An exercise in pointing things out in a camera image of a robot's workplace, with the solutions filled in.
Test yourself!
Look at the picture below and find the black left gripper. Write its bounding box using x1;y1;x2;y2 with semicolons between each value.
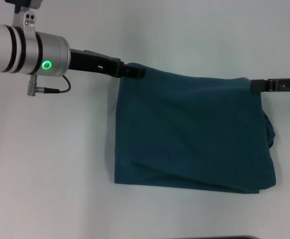
68;48;146;80

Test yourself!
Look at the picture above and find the teal T-shirt with FREE print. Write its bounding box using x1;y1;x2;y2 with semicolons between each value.
113;62;277;194

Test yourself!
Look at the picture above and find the left arm cable with connectors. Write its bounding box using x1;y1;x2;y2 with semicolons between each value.
26;74;72;96

